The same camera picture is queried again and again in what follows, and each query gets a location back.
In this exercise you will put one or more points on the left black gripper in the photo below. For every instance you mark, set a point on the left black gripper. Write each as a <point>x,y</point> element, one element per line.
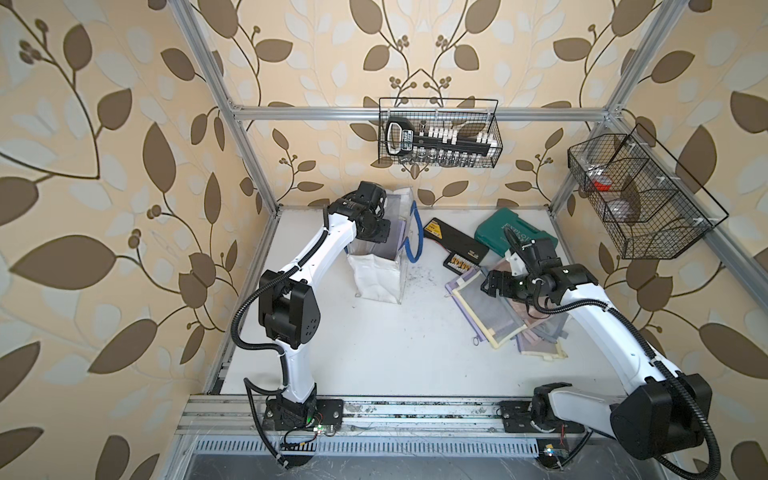
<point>382,235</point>

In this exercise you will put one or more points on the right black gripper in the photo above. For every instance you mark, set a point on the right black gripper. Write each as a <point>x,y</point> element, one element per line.
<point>492,279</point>

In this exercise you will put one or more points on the grey mesh pencil pouch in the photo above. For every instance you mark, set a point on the grey mesh pencil pouch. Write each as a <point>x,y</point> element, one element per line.
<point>397,212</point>

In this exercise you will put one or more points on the white canvas tote bag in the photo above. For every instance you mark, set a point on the white canvas tote bag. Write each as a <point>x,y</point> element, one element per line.
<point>380,269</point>

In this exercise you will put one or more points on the purple mesh pencil pouch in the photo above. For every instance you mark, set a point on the purple mesh pencil pouch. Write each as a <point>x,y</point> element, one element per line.
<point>452,290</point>

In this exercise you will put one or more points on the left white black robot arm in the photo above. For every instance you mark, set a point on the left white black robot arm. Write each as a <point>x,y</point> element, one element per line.
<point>283,315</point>

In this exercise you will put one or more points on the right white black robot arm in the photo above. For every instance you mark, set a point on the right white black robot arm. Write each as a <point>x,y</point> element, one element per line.
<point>663,412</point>

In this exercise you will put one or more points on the black yellow tool case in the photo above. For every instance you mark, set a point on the black yellow tool case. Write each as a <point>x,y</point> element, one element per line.
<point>455,241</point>

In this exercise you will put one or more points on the green plastic tool case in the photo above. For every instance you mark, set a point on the green plastic tool case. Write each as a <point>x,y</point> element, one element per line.
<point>490,232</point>

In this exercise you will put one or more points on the black socket tool set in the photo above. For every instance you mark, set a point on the black socket tool set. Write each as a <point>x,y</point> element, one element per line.
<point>402,138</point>

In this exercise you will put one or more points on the red object in basket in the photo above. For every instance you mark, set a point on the red object in basket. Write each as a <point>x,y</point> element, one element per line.
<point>597,180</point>

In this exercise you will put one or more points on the back wire basket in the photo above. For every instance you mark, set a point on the back wire basket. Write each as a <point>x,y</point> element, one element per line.
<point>469,116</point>

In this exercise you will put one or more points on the wire basket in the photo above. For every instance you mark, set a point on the wire basket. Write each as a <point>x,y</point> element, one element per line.
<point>659,206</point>
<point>469,116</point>

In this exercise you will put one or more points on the right wire basket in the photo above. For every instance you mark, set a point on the right wire basket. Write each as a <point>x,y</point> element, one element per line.
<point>659,206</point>

